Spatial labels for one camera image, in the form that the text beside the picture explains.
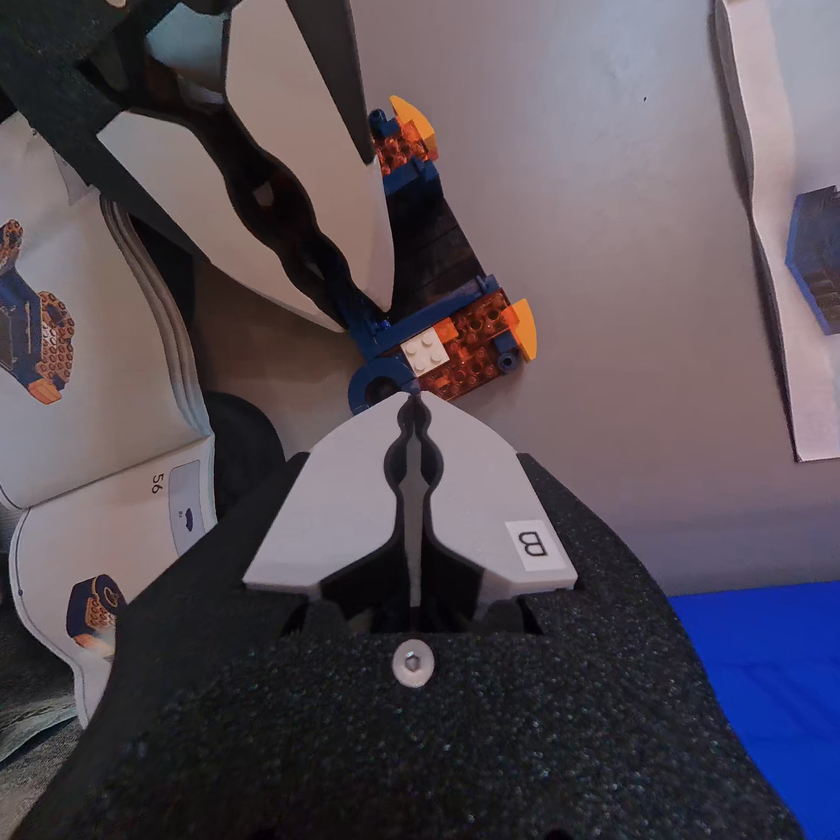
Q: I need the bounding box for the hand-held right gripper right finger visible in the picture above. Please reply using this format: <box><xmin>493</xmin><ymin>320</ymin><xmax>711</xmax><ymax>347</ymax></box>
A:
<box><xmin>415</xmin><ymin>392</ymin><xmax>578</xmax><ymax>601</ymax></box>

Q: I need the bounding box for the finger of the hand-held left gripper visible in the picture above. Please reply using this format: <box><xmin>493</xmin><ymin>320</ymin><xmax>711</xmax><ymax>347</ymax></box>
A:
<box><xmin>223</xmin><ymin>0</ymin><xmax>396</xmax><ymax>315</ymax></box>
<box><xmin>97</xmin><ymin>110</ymin><xmax>349</xmax><ymax>334</ymax></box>

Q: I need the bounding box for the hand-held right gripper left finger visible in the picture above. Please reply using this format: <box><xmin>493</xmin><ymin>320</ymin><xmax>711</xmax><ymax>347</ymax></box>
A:
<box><xmin>243</xmin><ymin>392</ymin><xmax>421</xmax><ymax>601</ymax></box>

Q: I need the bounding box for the blue and orange brick model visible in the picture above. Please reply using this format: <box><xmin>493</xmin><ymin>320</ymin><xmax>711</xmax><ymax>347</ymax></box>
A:
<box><xmin>325</xmin><ymin>95</ymin><xmax>539</xmax><ymax>417</ymax></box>

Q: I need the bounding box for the black round disc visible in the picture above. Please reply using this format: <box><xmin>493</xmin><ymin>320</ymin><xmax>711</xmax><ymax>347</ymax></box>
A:
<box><xmin>197</xmin><ymin>392</ymin><xmax>287</xmax><ymax>522</ymax></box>

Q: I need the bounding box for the open instruction booklet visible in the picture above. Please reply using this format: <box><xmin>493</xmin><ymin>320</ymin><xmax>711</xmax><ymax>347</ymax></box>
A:
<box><xmin>0</xmin><ymin>112</ymin><xmax>219</xmax><ymax>731</ymax></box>

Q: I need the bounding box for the person's clothed body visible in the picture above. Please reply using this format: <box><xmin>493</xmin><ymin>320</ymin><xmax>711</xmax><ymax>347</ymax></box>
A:
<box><xmin>0</xmin><ymin>591</ymin><xmax>80</xmax><ymax>762</ymax></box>

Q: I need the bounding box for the blue plastic bin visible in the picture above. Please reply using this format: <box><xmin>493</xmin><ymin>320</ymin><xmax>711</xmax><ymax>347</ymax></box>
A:
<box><xmin>666</xmin><ymin>581</ymin><xmax>840</xmax><ymax>840</ymax></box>

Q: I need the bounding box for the closed booklet, purple arcade picture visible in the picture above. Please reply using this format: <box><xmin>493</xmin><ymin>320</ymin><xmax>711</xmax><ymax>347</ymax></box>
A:
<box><xmin>714</xmin><ymin>0</ymin><xmax>840</xmax><ymax>463</ymax></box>

